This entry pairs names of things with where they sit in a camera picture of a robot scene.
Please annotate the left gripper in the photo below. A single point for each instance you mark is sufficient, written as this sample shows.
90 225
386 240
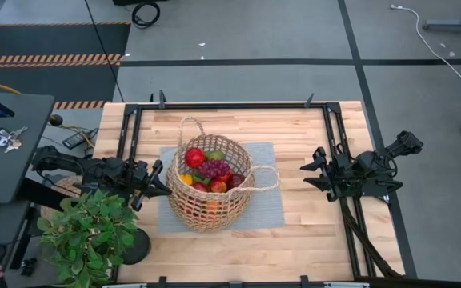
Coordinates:
142 184

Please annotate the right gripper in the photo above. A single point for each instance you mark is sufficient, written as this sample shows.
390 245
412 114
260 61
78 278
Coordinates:
340 174

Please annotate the yellow fruit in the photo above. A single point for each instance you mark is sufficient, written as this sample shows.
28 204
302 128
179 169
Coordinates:
186 179

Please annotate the red apple with dark stem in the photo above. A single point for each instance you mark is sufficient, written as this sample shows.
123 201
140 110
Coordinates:
195 157

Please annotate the small red apple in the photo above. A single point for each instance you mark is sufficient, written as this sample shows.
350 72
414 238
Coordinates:
218 186

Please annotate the purple grape bunch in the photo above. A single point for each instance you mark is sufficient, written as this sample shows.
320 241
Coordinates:
214 168

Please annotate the woven wicker basket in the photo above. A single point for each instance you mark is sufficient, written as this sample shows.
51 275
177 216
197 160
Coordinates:
214 220

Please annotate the speckled green pear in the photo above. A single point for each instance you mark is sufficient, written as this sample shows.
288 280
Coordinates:
215 154

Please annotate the dark maroon apple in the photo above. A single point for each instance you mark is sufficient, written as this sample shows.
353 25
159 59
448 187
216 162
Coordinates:
236 181

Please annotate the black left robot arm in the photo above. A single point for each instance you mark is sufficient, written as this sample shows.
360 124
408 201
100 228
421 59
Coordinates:
66 164

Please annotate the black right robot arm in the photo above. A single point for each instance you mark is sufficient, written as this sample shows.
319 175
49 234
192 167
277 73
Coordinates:
374 164

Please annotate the black plant pot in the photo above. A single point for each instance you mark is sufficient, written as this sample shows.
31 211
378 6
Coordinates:
138 248

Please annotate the grey woven placemat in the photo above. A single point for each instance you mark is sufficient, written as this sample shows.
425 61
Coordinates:
262 208

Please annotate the green leafy plant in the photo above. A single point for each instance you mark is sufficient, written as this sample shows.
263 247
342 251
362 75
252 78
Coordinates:
86 236

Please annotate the black power adapter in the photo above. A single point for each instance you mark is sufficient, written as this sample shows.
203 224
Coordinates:
77 139

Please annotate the potted green plant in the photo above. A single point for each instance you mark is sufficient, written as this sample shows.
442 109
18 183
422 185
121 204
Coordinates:
234 106

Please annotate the black round knob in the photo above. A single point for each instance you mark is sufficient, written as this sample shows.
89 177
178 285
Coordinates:
56 120

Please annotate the small black clip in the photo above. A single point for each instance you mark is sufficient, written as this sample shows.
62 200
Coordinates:
28 267

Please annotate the black side desk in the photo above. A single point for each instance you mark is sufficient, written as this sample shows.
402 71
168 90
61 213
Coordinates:
6 172

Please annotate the dark grey low desk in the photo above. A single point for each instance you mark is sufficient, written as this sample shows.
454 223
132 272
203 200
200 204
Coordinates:
2 224

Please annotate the key bunch with fob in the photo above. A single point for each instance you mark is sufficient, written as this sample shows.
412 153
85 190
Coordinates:
5 140

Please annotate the black hazard striped floor mat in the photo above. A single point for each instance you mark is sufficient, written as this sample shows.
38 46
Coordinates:
46 40

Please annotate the grey table leg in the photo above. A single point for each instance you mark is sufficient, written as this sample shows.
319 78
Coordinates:
454 26

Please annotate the white bracket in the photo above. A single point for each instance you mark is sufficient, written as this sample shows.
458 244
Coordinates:
346 285

